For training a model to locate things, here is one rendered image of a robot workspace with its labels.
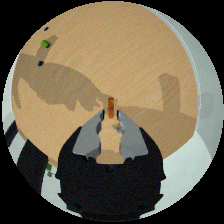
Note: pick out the orange rod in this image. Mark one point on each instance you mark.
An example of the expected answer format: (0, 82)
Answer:
(110, 107)

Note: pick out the lime green rod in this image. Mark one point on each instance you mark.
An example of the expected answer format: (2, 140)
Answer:
(45, 44)

